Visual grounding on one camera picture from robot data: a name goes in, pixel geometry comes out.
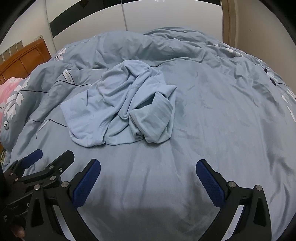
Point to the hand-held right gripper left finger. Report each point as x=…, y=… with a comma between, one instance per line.
x=86, y=183

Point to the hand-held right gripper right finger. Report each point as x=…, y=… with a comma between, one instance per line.
x=210, y=185

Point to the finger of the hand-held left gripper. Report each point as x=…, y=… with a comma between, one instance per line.
x=60, y=163
x=32, y=157

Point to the light blue shirt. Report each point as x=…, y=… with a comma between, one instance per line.
x=115, y=104

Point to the person's left hand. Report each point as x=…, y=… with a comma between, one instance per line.
x=19, y=232

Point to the blue-grey floral duvet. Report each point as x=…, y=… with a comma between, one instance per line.
x=219, y=127

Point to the pink floral pillow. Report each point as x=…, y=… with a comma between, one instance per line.
x=9, y=99

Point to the wooden headboard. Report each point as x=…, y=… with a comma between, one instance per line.
x=25, y=60

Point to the white wardrobe with black stripe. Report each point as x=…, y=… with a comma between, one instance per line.
x=150, y=16

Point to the beige door frame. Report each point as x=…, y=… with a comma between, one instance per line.
x=231, y=20

